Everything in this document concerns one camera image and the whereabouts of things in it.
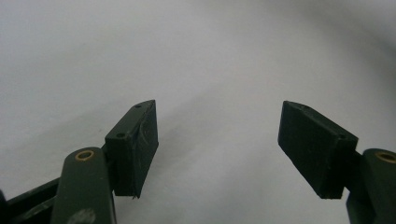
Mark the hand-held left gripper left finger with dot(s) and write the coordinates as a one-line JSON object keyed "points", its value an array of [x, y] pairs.
{"points": [[134, 149]]}

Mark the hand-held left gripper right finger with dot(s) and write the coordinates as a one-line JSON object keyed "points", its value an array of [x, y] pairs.
{"points": [[314, 149]]}

